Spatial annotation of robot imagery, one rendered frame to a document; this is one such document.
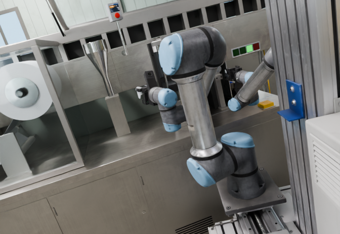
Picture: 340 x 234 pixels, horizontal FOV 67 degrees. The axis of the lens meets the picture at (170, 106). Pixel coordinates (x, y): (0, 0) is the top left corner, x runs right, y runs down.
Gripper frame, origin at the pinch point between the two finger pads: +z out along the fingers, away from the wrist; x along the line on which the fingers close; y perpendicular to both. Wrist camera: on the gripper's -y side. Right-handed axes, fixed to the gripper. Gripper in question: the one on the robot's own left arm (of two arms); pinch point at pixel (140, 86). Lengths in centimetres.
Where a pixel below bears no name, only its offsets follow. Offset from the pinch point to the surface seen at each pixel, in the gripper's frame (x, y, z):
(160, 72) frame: 16.9, -5.0, 10.6
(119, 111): -6.4, 18.2, 33.5
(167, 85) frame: 19.1, 3.4, 7.9
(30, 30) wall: -51, -65, 275
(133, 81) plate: 13, 3, 56
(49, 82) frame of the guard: -43.1, -9.1, 11.3
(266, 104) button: 70, 22, -18
